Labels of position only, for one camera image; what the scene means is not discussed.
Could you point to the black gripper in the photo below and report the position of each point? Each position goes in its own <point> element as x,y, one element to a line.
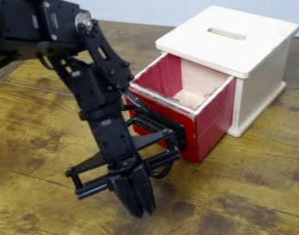
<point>114,168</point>

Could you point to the black metal drawer handle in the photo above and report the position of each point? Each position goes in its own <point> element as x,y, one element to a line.
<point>161,129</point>

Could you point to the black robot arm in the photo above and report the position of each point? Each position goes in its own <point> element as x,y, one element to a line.
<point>53,31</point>

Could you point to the red wooden drawer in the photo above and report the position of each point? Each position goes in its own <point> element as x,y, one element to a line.
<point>193,96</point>

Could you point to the white wooden box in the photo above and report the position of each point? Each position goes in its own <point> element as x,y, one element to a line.
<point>243,45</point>

